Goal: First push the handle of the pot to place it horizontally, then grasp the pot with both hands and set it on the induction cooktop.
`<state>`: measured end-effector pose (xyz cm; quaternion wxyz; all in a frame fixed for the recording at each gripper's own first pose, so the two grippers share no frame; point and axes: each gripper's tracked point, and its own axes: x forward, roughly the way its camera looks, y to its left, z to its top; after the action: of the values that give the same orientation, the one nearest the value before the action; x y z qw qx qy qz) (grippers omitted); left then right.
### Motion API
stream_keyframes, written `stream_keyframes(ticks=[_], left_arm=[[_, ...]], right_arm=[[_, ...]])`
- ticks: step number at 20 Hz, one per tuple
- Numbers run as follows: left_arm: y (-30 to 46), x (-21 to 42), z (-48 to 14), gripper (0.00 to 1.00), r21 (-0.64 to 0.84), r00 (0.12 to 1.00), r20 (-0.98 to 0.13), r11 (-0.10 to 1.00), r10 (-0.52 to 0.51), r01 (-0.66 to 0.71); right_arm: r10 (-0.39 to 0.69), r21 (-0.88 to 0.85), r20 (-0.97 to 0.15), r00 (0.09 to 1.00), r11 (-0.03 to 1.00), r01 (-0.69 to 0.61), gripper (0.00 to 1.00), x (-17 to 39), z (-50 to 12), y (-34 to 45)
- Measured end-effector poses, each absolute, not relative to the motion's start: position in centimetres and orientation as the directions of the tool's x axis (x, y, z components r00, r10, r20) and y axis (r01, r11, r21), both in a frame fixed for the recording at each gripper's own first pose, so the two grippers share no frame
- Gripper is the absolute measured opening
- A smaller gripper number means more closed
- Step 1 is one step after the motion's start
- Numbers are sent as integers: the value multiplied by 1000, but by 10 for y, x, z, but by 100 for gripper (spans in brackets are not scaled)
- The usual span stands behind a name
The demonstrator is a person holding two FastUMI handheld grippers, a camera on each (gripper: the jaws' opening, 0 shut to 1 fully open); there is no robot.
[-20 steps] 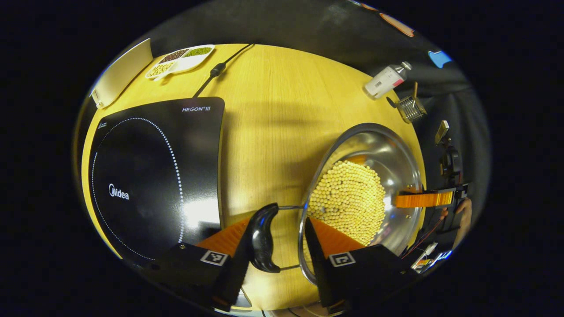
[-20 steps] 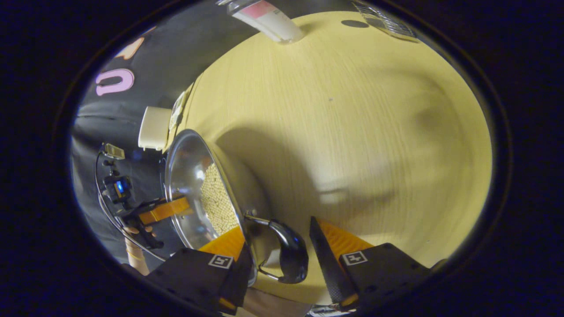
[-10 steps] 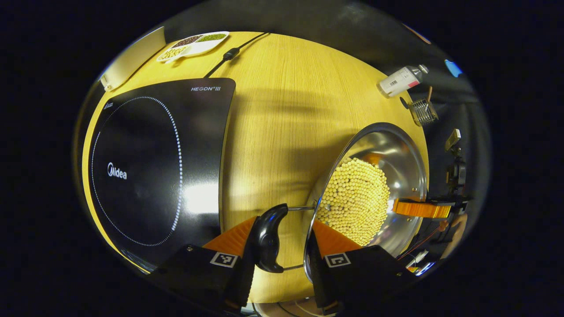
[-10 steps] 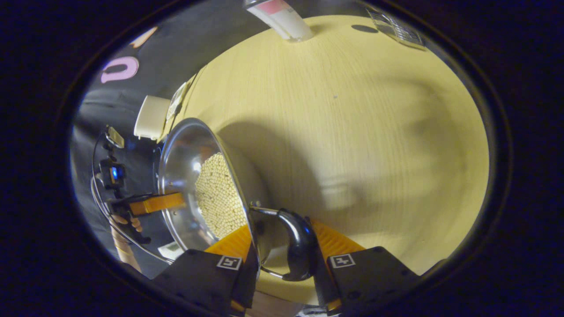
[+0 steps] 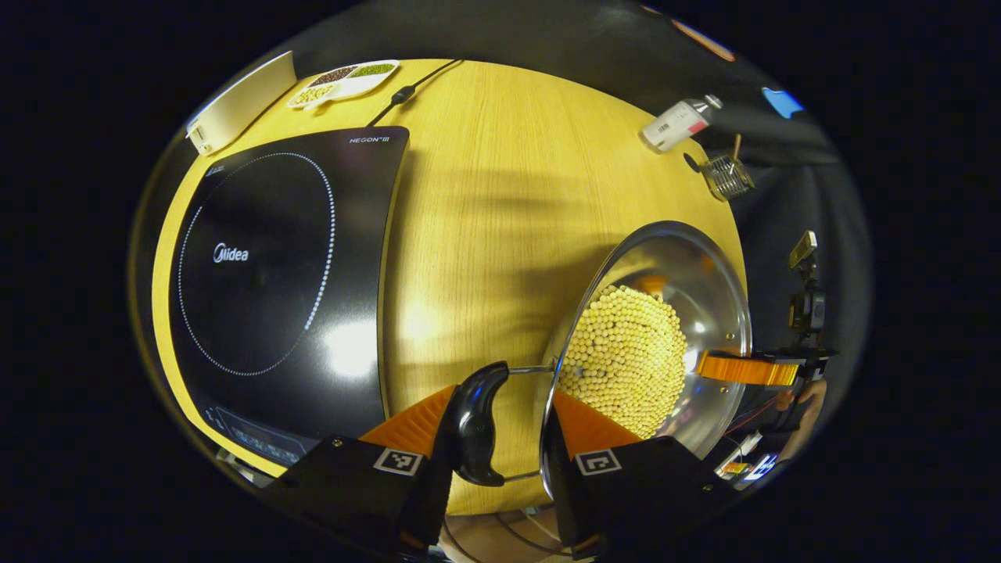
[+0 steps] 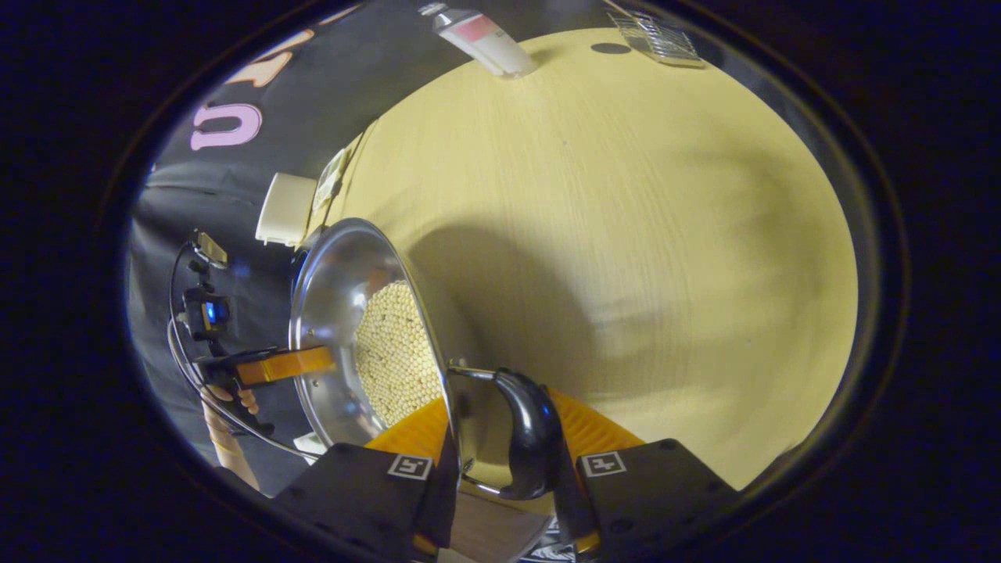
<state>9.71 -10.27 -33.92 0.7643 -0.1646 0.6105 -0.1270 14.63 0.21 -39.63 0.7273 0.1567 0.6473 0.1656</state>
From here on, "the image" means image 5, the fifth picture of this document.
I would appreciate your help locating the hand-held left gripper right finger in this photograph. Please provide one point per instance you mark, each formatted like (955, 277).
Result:
(641, 493)

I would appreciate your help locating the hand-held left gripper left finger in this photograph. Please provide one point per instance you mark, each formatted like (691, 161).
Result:
(360, 485)

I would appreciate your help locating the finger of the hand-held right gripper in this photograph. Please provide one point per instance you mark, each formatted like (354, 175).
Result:
(743, 369)

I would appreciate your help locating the black induction cooktop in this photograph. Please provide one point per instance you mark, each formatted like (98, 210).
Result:
(274, 266)

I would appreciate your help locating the glass cup with wooden stick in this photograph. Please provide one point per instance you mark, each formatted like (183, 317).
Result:
(727, 178)

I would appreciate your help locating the small black disc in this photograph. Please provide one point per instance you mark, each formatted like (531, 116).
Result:
(692, 163)

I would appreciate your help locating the clear bottle with label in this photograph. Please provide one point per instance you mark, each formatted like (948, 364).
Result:
(676, 125)

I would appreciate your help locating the white toaster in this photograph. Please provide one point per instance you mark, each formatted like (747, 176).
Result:
(242, 105)

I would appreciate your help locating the white divided dish of beans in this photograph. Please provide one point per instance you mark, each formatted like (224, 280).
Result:
(344, 82)

